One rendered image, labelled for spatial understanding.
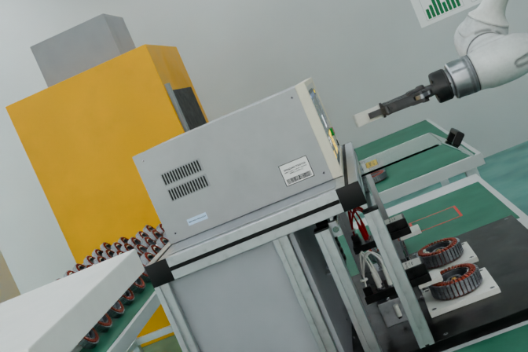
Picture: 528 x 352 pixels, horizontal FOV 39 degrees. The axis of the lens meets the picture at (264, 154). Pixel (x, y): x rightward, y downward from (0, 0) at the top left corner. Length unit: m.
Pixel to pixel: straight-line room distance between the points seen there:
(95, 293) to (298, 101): 0.75
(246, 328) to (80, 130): 4.01
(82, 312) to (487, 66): 1.19
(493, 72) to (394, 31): 5.18
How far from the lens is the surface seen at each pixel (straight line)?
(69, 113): 5.41
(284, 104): 1.52
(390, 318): 1.66
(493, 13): 1.93
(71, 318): 0.82
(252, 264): 1.45
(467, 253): 1.90
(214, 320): 1.50
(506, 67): 1.79
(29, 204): 7.65
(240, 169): 1.55
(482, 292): 1.63
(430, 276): 1.67
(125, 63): 5.27
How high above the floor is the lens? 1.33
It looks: 4 degrees down
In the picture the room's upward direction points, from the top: 23 degrees counter-clockwise
